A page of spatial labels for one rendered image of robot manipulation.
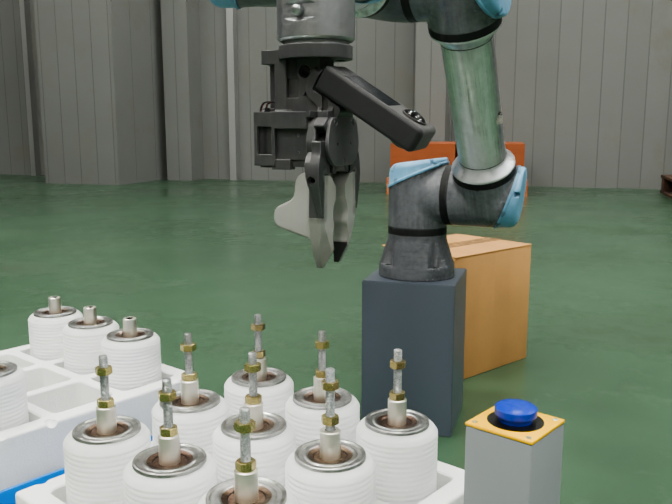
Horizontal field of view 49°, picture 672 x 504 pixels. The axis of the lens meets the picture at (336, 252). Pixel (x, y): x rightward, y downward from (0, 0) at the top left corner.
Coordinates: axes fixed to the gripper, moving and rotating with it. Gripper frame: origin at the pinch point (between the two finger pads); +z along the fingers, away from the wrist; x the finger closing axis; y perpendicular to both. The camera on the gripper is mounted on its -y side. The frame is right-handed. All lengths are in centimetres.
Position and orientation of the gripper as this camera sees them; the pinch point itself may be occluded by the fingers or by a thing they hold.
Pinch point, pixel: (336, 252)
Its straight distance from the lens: 73.6
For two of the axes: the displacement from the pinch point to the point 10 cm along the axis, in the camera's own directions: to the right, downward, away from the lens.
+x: -4.2, 1.5, -9.0
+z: 0.0, 9.9, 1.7
